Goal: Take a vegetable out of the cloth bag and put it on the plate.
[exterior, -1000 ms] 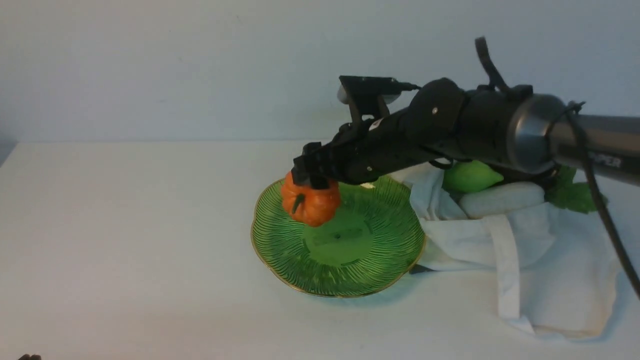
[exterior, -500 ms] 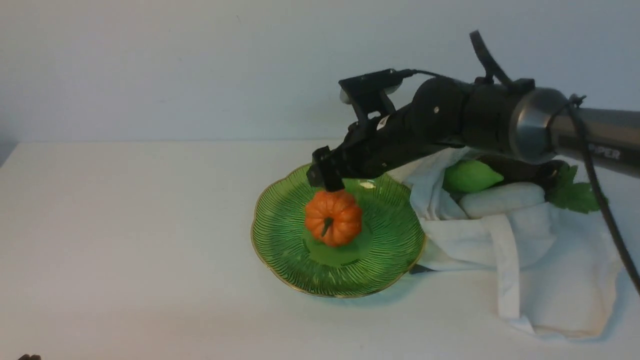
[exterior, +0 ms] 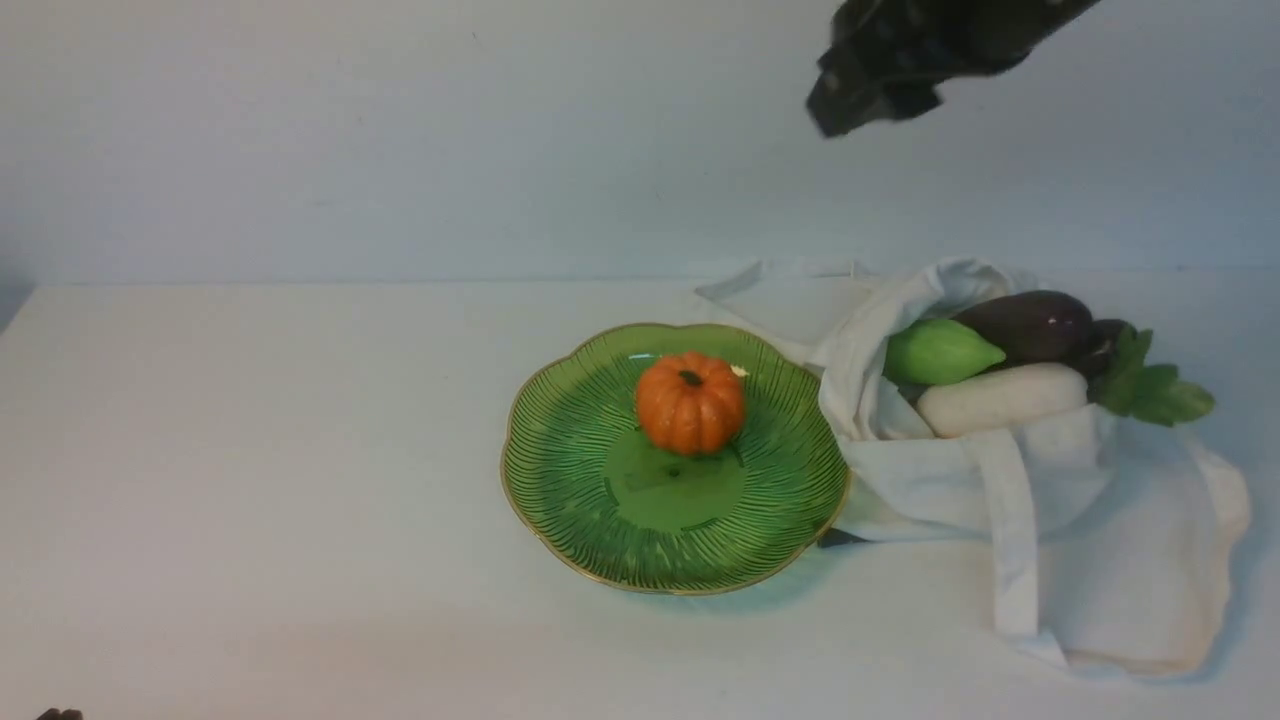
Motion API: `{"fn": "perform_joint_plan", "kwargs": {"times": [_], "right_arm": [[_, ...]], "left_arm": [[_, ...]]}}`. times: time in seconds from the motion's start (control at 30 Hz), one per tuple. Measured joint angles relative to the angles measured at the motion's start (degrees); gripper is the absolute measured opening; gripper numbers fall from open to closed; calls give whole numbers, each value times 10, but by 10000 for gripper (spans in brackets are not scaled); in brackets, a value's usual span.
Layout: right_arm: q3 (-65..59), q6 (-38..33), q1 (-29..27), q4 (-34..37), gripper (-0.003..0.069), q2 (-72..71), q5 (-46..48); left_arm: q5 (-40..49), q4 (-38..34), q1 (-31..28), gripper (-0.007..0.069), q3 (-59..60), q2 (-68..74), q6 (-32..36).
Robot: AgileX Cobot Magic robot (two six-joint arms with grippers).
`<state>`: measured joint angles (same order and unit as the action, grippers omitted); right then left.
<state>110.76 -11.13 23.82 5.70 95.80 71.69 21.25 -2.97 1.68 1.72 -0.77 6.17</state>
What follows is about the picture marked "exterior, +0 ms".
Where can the large purple eggplant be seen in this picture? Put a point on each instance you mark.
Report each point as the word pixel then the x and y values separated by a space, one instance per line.
pixel 1041 326

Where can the orange toy pumpkin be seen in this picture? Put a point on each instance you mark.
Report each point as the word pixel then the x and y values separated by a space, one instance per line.
pixel 691 404

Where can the white radish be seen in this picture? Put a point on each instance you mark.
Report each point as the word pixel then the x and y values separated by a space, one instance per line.
pixel 1002 399

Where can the green glass plate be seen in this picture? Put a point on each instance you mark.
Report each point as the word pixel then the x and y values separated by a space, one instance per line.
pixel 580 473

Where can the green pepper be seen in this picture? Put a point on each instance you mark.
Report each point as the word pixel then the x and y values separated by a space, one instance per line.
pixel 938 352

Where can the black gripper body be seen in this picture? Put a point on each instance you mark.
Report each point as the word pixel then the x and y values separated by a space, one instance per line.
pixel 886 60

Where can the white cloth bag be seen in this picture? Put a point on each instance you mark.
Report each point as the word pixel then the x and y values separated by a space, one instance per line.
pixel 1109 546

